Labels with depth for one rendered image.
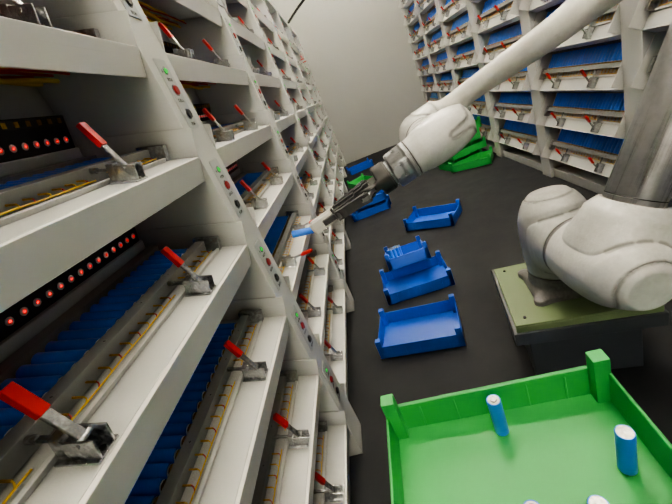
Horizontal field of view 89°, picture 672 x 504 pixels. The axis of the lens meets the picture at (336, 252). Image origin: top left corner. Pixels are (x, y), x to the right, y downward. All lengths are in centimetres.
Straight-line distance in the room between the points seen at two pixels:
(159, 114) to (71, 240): 36
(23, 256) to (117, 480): 20
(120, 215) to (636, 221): 81
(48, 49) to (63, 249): 24
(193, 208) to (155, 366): 36
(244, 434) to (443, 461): 29
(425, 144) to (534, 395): 52
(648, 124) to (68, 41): 88
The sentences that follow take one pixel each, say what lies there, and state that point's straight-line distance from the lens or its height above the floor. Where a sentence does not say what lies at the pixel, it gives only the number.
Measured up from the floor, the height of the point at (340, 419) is 15.
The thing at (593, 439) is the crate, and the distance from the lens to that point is 58.
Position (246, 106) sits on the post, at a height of 97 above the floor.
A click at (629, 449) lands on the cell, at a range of 52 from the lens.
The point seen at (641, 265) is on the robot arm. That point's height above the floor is 44.
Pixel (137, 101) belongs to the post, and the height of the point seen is 100.
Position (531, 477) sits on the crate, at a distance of 55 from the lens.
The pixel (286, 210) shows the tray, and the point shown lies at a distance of 143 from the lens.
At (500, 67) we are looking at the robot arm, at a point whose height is 80.
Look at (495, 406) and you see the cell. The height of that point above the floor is 46.
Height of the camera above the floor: 88
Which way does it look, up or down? 23 degrees down
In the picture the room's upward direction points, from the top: 24 degrees counter-clockwise
